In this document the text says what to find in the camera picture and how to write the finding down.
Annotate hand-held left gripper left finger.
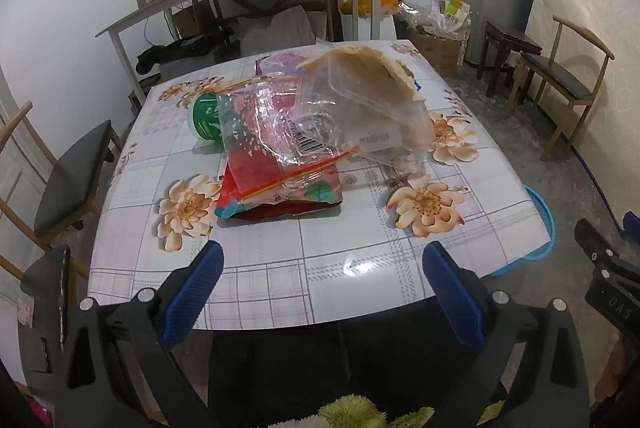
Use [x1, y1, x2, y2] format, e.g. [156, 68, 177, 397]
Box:
[59, 239, 226, 428]

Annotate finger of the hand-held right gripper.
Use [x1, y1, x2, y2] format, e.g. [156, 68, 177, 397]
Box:
[574, 217, 640, 280]
[621, 211, 640, 240]

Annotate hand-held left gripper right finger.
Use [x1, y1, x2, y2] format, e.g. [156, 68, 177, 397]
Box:
[421, 241, 592, 428]

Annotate blue plastic waste basket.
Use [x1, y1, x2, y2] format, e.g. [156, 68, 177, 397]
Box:
[487, 185, 557, 278]

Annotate red snack bag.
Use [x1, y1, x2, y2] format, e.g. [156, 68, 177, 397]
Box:
[215, 152, 347, 222]

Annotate green plastic bottle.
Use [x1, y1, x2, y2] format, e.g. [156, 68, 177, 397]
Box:
[191, 92, 226, 142]

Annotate clear zip bag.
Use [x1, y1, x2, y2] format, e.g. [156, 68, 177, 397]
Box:
[216, 73, 363, 202]

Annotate clear plastic food box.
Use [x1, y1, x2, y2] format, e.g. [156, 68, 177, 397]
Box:
[295, 48, 435, 170]

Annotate pink printed packet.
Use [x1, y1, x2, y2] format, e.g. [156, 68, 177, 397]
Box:
[255, 51, 322, 78]

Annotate person's right hand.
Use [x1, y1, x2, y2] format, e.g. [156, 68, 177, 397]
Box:
[602, 337, 636, 402]

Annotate floral plastic tablecloth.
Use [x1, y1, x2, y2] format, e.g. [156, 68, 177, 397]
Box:
[87, 39, 543, 334]

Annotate person's legs in black pants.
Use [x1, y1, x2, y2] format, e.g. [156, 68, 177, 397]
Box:
[207, 308, 506, 428]

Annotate person's green fluffy jacket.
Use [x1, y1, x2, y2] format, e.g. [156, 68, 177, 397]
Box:
[300, 394, 503, 428]

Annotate black panel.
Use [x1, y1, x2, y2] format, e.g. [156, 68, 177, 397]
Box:
[20, 245, 72, 375]

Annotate wooden chair with black seat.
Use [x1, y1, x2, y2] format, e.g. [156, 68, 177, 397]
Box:
[517, 15, 616, 161]
[0, 101, 126, 289]

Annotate dark wooden stool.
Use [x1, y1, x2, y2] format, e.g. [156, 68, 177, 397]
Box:
[476, 21, 543, 96]

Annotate black clothing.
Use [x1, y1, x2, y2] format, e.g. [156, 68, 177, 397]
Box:
[136, 36, 236, 77]

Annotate brown cardboard box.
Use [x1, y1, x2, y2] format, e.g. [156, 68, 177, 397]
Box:
[172, 3, 216, 40]

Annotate white sack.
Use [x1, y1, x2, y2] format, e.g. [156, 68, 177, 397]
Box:
[235, 6, 317, 57]

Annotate white shopping bag green print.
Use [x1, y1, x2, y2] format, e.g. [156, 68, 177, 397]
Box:
[431, 0, 473, 40]

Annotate crumpled clear plastic bag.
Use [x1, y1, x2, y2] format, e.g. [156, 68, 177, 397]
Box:
[399, 2, 437, 35]

